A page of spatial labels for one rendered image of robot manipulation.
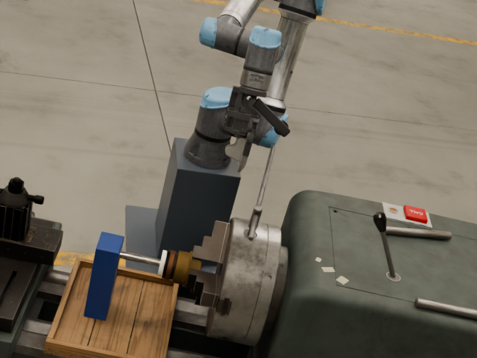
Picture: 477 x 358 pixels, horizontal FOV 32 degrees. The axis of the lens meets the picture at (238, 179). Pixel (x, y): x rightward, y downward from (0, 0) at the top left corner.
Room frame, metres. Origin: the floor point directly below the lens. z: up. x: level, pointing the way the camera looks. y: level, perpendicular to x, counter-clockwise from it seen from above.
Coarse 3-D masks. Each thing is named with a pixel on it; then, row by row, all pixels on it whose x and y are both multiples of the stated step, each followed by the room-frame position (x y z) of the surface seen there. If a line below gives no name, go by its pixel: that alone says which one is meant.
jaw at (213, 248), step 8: (216, 224) 1.79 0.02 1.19; (224, 224) 1.80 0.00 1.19; (216, 232) 1.78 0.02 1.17; (224, 232) 1.79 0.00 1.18; (208, 240) 1.77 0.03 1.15; (216, 240) 1.77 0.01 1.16; (224, 240) 1.77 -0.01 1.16; (200, 248) 1.75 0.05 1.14; (208, 248) 1.75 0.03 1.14; (216, 248) 1.76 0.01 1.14; (224, 248) 1.76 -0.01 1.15; (192, 256) 1.73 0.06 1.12; (200, 256) 1.74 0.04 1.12; (208, 256) 1.74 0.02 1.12; (216, 256) 1.75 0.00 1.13
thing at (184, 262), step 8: (168, 256) 1.71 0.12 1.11; (176, 256) 1.72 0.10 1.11; (184, 256) 1.72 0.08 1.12; (168, 264) 1.69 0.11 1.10; (176, 264) 1.69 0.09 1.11; (184, 264) 1.70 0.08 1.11; (192, 264) 1.71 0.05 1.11; (200, 264) 1.72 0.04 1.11; (168, 272) 1.68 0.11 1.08; (176, 272) 1.68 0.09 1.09; (184, 272) 1.69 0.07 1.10; (176, 280) 1.68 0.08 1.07; (184, 280) 1.68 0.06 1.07
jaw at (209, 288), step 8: (192, 272) 1.68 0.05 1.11; (200, 272) 1.69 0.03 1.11; (208, 272) 1.70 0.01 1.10; (192, 280) 1.67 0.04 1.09; (200, 280) 1.65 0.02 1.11; (208, 280) 1.66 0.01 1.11; (216, 280) 1.67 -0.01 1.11; (200, 288) 1.64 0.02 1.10; (208, 288) 1.62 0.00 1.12; (216, 288) 1.63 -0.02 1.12; (208, 296) 1.60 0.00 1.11; (216, 296) 1.60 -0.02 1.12; (200, 304) 1.59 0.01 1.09; (208, 304) 1.60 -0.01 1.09; (216, 304) 1.60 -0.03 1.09; (224, 304) 1.59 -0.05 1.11; (224, 312) 1.58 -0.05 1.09
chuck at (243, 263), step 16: (240, 224) 1.75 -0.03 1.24; (240, 240) 1.69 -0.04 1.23; (256, 240) 1.71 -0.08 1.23; (224, 256) 1.73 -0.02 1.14; (240, 256) 1.65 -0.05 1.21; (256, 256) 1.66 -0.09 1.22; (224, 272) 1.63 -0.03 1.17; (240, 272) 1.62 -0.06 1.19; (256, 272) 1.63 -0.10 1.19; (224, 288) 1.59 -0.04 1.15; (240, 288) 1.60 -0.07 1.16; (256, 288) 1.61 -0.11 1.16; (240, 304) 1.59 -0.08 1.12; (208, 320) 1.69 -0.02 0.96; (224, 320) 1.58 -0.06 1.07; (240, 320) 1.58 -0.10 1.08; (208, 336) 1.62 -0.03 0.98; (224, 336) 1.60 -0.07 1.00; (240, 336) 1.59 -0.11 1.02
